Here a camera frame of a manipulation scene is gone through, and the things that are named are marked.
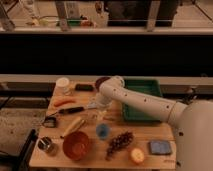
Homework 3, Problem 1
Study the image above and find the blue cup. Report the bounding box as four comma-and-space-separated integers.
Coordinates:
96, 123, 110, 140

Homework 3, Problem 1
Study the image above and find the grey blue cloth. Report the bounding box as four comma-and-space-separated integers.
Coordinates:
87, 101, 97, 109

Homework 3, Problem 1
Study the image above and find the purple bowl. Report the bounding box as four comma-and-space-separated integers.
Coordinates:
95, 77, 110, 90

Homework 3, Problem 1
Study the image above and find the orange carrot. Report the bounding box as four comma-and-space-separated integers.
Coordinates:
53, 99, 76, 107

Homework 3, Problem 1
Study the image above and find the purple grape bunch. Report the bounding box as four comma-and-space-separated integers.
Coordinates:
105, 132, 134, 160

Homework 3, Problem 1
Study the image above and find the green plastic tray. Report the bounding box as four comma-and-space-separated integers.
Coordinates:
122, 79, 162, 122

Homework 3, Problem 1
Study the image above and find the metal cup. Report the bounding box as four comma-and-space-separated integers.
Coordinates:
38, 137, 58, 156

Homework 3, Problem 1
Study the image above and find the black rectangular block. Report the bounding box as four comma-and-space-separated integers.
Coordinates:
75, 84, 94, 91

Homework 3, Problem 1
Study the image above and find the blue sponge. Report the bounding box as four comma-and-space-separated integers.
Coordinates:
149, 140, 172, 155

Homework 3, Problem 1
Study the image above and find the orange red bowl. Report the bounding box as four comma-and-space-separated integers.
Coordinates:
62, 131, 90, 161

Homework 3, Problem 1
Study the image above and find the halved orange fruit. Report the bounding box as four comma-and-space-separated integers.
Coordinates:
130, 148, 145, 164

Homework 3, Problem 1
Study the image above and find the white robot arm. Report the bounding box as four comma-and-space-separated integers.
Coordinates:
95, 76, 213, 171

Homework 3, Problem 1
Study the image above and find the wooden table board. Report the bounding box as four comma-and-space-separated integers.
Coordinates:
29, 81, 183, 170

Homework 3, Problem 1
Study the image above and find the black handled knife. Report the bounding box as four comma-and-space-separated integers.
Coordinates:
46, 106, 98, 118

